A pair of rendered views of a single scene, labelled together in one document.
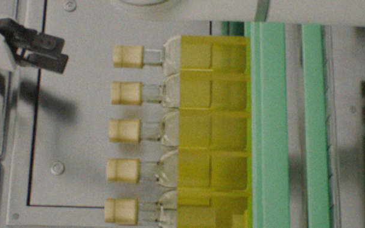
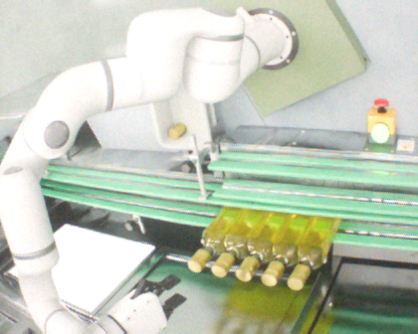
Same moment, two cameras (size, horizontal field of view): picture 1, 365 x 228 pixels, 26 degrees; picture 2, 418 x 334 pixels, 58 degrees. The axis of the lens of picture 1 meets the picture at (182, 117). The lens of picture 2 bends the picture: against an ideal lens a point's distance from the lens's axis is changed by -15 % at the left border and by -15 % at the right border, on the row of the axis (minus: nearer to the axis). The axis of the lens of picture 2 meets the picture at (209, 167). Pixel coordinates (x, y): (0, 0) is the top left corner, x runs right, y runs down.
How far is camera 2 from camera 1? 0.81 m
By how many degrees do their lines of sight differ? 54
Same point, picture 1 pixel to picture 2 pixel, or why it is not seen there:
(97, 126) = (224, 318)
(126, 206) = (299, 268)
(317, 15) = (268, 46)
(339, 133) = (304, 147)
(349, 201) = (338, 148)
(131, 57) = (202, 254)
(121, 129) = (247, 264)
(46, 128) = not seen: outside the picture
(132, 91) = (225, 256)
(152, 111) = (230, 293)
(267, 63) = (253, 168)
